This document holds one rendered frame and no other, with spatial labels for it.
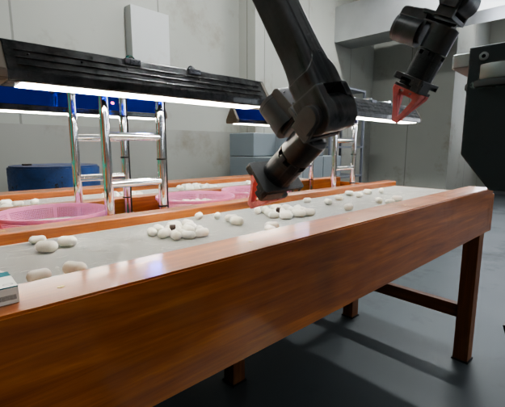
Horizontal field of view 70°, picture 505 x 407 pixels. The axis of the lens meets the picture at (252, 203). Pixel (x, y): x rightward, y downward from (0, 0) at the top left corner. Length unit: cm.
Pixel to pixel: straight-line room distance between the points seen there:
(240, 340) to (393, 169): 643
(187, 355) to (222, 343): 7
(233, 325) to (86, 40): 309
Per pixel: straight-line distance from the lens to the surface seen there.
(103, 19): 359
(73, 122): 119
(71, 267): 61
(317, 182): 194
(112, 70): 80
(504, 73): 49
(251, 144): 361
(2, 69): 73
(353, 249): 84
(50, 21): 341
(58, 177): 246
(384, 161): 701
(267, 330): 68
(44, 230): 88
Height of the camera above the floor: 93
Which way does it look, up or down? 9 degrees down
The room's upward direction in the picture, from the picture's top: straight up
